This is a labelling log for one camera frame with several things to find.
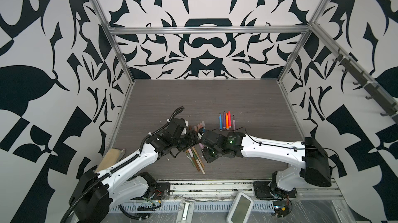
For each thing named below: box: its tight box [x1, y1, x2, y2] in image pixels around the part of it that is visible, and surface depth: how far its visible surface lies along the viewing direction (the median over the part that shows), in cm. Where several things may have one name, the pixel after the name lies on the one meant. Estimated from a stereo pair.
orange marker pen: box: [225, 112, 230, 131], surface depth 99 cm
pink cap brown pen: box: [188, 147, 201, 172], surface depth 85 cm
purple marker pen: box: [222, 110, 226, 130], surface depth 100 cm
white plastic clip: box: [175, 201, 195, 223], surface depth 70 cm
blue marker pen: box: [219, 113, 223, 132], surface depth 98 cm
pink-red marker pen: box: [228, 110, 232, 129], surface depth 101 cm
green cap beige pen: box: [191, 149, 206, 175], surface depth 83 cm
